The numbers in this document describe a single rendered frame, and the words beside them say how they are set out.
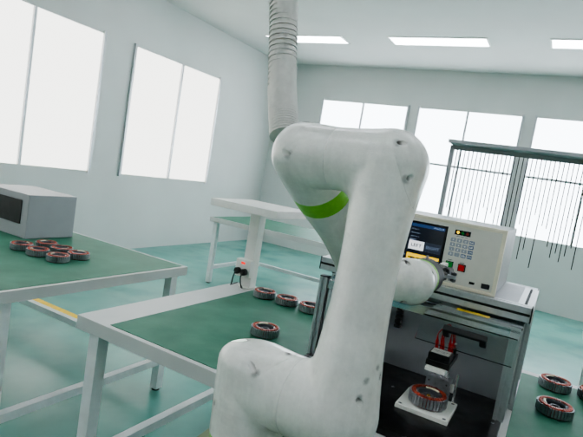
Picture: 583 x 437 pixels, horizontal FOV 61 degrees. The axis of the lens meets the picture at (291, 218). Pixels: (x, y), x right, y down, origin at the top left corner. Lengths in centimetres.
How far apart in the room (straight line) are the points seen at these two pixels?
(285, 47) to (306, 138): 198
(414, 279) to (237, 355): 47
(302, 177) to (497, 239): 88
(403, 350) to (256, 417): 106
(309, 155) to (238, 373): 38
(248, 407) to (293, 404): 9
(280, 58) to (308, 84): 633
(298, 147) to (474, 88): 738
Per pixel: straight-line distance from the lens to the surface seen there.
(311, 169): 84
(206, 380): 162
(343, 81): 884
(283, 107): 264
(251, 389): 84
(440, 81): 831
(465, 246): 162
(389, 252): 78
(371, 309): 77
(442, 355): 160
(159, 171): 715
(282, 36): 284
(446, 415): 156
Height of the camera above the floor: 139
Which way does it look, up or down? 5 degrees down
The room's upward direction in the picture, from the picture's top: 9 degrees clockwise
